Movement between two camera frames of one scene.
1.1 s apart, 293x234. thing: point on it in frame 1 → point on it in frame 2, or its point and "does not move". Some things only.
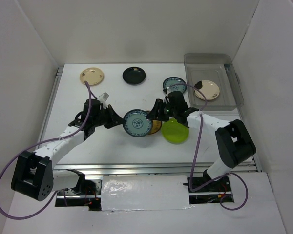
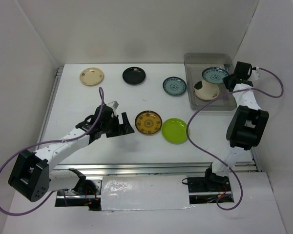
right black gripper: (155, 114) → (226, 80)
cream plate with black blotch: (209, 88) does not move
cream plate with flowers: (93, 76) does not move
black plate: (134, 75) does not move
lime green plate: (174, 132) does not move
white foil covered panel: (127, 193) does not move
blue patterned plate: (136, 124) → (214, 74)
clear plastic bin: (213, 82) does not move
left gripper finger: (114, 118) → (125, 128)
